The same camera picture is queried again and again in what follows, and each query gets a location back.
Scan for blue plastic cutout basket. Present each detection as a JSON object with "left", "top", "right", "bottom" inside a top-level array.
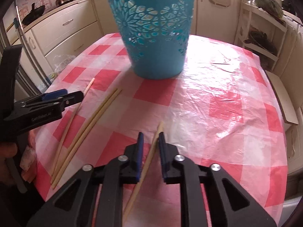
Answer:
[{"left": 103, "top": 0, "right": 197, "bottom": 80}]

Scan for black frying pan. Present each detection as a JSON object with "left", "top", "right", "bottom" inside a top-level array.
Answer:
[{"left": 22, "top": 3, "right": 45, "bottom": 26}]

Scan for white step stool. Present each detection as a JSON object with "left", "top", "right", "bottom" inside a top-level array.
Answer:
[{"left": 265, "top": 70, "right": 299, "bottom": 125}]

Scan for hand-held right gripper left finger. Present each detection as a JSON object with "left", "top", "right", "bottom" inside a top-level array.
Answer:
[{"left": 25, "top": 132, "right": 145, "bottom": 227}]

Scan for white rolling cart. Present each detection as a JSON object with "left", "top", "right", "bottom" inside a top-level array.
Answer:
[{"left": 239, "top": 0, "right": 288, "bottom": 65}]

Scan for cream stove drawer cabinet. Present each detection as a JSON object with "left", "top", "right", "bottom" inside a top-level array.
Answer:
[{"left": 30, "top": 0, "right": 105, "bottom": 58}]

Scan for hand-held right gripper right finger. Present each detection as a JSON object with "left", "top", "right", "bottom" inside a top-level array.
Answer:
[{"left": 158, "top": 132, "right": 277, "bottom": 227}]

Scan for red checkered tablecloth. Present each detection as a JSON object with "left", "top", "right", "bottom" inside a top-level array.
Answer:
[{"left": 28, "top": 33, "right": 288, "bottom": 227}]

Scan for dark pot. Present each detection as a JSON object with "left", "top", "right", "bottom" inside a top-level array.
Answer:
[{"left": 246, "top": 30, "right": 278, "bottom": 54}]

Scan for pale bamboo chopstick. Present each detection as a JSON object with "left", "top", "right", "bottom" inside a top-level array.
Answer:
[
  {"left": 52, "top": 90, "right": 123, "bottom": 190},
  {"left": 50, "top": 88, "right": 118, "bottom": 184},
  {"left": 122, "top": 121, "right": 164, "bottom": 219},
  {"left": 50, "top": 78, "right": 95, "bottom": 178}
]

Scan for clear plastic bag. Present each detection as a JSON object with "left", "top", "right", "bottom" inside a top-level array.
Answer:
[{"left": 52, "top": 54, "right": 77, "bottom": 76}]

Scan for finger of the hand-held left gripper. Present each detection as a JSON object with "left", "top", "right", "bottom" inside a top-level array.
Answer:
[
  {"left": 61, "top": 91, "right": 85, "bottom": 105},
  {"left": 41, "top": 89, "right": 68, "bottom": 100}
]

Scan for cream tall drawer cabinet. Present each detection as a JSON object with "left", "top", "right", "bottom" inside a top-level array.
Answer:
[{"left": 280, "top": 20, "right": 303, "bottom": 176}]

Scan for person's left hand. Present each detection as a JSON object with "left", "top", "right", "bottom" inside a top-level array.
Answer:
[{"left": 0, "top": 144, "right": 19, "bottom": 183}]

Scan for grey green plastic bag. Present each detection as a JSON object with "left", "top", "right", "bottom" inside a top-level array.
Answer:
[{"left": 250, "top": 0, "right": 284, "bottom": 24}]

